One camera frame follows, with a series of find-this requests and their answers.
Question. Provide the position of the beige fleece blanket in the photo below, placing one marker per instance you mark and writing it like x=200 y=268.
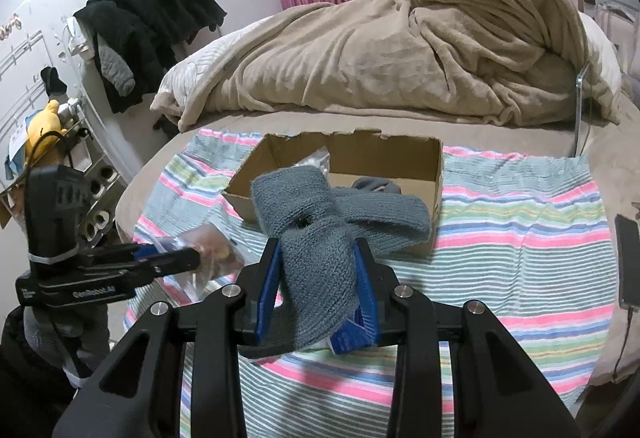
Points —
x=380 y=53

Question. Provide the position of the white quilted pillow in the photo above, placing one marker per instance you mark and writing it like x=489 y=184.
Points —
x=200 y=68

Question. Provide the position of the bed with beige sheet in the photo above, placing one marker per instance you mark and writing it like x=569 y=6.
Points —
x=615 y=158

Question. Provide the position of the crumpled clear plastic bag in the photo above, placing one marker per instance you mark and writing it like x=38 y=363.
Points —
x=315 y=163

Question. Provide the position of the cardboard box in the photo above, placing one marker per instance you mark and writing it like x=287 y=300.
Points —
x=350 y=160

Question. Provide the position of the striped towel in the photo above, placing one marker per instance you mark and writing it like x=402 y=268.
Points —
x=500 y=248

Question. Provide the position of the white wall rack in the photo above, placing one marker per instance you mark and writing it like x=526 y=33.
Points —
x=22 y=68

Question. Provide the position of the black hanging sock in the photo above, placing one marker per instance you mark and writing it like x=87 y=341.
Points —
x=52 y=80

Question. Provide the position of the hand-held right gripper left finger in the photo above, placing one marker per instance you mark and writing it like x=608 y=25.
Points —
x=266 y=290

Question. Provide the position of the dark grey cloth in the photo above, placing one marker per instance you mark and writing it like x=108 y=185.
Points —
x=375 y=185

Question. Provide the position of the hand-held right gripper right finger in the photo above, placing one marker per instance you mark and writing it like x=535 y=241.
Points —
x=369 y=300

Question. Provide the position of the grey quilted garment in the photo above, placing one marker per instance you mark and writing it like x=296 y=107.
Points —
x=116 y=65

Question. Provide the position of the metal bed rail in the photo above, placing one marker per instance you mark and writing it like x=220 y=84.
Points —
x=580 y=113

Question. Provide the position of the pile of black clothes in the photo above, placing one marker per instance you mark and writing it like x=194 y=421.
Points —
x=150 y=13

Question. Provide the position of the white metal shelf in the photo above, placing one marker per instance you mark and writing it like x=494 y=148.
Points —
x=612 y=0

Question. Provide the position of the black smartphone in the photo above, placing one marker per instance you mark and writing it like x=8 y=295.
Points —
x=629 y=263

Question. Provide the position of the shoe rack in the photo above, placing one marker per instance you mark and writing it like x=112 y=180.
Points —
x=95 y=188

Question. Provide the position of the yellow plush toy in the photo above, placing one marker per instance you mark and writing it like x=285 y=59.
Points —
x=44 y=128

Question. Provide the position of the grey knit sock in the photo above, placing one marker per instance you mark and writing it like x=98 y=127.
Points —
x=312 y=263

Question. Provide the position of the clear plastic bag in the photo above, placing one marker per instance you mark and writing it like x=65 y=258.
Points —
x=212 y=245
x=315 y=163

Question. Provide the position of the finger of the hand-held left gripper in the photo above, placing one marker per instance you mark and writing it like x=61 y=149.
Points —
x=176 y=261
x=145 y=251

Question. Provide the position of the person's left hand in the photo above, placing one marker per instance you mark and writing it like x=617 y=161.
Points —
x=45 y=333

